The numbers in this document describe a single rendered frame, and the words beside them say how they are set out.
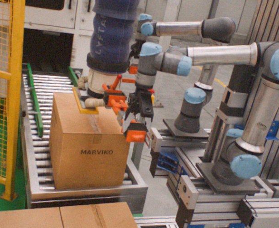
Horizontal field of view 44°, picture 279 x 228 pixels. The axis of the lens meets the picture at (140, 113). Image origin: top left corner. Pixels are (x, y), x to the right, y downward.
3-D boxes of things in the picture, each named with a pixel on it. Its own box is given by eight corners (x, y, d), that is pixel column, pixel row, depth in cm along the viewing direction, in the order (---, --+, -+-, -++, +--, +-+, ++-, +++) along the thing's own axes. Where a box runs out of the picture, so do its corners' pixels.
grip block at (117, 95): (102, 100, 173) (104, 88, 170) (121, 101, 176) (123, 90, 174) (105, 106, 166) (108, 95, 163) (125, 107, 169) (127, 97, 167)
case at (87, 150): (48, 142, 255) (53, 92, 240) (101, 143, 269) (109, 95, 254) (56, 192, 204) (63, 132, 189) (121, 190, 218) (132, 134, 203)
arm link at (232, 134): (243, 153, 163) (252, 127, 158) (249, 168, 151) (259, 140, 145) (218, 148, 163) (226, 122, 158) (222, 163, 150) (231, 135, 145)
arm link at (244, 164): (248, 166, 152) (299, 45, 131) (257, 186, 138) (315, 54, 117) (221, 159, 152) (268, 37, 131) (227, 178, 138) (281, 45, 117)
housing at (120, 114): (115, 119, 154) (117, 110, 152) (130, 120, 156) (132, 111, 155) (119, 126, 148) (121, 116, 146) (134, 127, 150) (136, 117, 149)
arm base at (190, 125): (193, 122, 213) (196, 107, 209) (203, 133, 200) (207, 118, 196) (170, 121, 208) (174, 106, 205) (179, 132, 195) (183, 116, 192)
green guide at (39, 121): (19, 69, 390) (19, 61, 387) (29, 70, 394) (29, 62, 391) (28, 137, 255) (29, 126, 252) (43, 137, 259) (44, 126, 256)
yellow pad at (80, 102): (71, 89, 206) (72, 81, 204) (88, 91, 209) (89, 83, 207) (79, 113, 177) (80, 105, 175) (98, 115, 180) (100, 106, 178)
